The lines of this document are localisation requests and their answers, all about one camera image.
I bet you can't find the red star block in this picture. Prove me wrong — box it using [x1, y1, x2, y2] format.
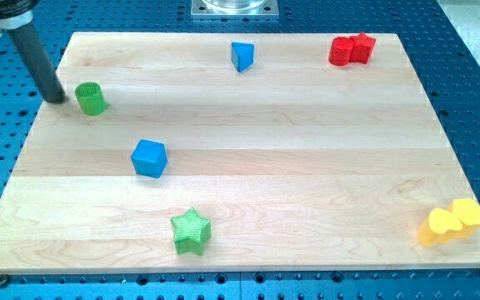
[349, 32, 377, 64]

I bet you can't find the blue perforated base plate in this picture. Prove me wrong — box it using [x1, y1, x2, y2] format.
[0, 0, 480, 299]

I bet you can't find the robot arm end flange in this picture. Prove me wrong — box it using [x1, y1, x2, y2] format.
[0, 0, 39, 30]

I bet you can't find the yellow heart block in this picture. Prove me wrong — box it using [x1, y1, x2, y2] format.
[417, 207, 463, 247]

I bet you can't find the wooden board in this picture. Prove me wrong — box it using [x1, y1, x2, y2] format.
[0, 32, 480, 274]

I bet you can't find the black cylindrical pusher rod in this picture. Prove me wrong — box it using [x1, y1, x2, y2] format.
[7, 22, 66, 103]

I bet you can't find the green star block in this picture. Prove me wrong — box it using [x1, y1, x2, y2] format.
[170, 207, 212, 255]

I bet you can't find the yellow hexagon block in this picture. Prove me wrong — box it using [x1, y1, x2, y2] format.
[447, 198, 480, 238]

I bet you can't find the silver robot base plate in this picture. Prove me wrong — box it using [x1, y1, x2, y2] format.
[191, 0, 279, 18]

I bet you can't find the red cylinder block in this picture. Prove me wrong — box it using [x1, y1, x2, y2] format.
[328, 37, 353, 66]

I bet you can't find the green cylinder block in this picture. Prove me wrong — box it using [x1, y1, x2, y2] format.
[74, 82, 108, 116]

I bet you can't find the blue triangle block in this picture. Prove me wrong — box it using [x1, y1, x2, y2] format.
[231, 42, 255, 73]

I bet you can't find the blue cube block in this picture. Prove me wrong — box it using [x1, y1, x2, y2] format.
[131, 139, 168, 178]

